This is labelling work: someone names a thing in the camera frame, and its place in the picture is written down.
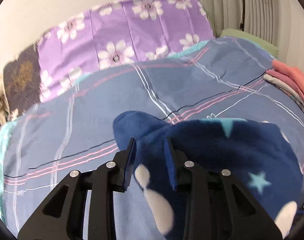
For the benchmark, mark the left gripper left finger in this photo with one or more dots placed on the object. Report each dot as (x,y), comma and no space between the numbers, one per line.
(61,214)

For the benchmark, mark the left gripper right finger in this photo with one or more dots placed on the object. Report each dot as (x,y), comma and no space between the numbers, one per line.
(218,205)

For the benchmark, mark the navy fleece star garment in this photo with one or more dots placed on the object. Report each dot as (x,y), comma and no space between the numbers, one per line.
(257,153)

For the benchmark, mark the folded pink clothes stack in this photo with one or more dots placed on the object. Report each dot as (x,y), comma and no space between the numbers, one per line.
(288,79)

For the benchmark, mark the blue plaid bed quilt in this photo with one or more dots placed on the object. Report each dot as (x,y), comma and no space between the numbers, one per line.
(74,131)

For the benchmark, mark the dark brown tree pillow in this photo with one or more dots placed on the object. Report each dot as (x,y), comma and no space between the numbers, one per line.
(22,81)

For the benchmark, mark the green pillow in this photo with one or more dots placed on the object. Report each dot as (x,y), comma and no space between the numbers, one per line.
(268,47)

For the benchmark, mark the purple floral pillow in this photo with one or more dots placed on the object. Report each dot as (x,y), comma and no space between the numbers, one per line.
(117,33)

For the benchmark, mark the grey window curtain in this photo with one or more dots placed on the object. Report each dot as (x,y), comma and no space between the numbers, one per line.
(266,19)

